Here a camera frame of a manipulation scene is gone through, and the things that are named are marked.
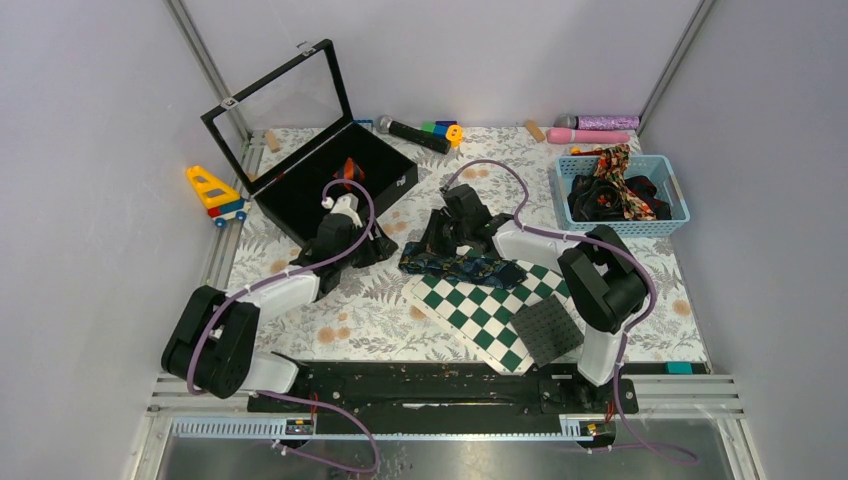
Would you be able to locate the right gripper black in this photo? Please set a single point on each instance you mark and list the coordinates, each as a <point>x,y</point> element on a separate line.
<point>431,240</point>

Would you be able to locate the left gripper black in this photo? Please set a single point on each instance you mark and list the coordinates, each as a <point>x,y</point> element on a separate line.
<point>377,249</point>

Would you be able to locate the dark blue floral tie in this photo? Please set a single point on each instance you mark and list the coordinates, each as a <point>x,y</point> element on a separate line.
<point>473,269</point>

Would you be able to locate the black display box glass lid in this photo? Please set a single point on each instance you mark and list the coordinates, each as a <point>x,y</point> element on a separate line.
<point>305,103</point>

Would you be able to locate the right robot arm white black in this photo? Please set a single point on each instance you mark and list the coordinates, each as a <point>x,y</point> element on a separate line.
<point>610,289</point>

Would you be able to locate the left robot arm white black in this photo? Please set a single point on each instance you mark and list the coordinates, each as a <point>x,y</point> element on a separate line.
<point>212,347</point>

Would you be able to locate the dark red ties pile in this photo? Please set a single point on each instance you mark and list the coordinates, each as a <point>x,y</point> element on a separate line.
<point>594,199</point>

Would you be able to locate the orange navy striped rolled tie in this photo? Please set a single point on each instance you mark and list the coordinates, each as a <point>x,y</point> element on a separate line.
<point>350,170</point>

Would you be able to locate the green white chessboard mat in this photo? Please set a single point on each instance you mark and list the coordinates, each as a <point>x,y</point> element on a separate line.
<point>480,316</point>

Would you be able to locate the green blue block stack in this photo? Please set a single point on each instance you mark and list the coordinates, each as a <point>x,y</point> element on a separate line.
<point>438,128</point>

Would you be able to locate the black glitter microphone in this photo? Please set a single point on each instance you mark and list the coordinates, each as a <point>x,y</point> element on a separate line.
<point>386,125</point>

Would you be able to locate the small wooden block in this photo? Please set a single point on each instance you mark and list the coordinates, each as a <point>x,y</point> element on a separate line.
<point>537,134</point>

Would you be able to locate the grey studded baseplate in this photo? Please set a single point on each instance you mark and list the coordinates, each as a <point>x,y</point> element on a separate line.
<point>547,330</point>

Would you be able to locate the wooden peg left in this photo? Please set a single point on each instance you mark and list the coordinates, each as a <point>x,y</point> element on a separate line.
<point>272,142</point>

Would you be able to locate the yellow toy truck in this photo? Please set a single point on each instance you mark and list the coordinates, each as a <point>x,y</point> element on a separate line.
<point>221,202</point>

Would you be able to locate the red floral tie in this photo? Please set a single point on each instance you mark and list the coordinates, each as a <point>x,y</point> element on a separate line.
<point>611,167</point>

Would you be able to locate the purple glitter microphone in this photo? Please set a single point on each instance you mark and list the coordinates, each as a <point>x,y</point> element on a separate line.
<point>597,122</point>

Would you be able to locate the light blue plastic basket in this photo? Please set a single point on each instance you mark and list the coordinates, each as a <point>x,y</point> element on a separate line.
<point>656,168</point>

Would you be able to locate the teal small block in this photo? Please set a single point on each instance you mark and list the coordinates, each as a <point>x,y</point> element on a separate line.
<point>679,368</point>

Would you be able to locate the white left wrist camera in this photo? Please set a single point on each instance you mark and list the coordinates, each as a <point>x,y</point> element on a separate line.
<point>346,204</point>

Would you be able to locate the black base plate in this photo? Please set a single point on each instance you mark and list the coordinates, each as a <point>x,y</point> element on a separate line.
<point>459,398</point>

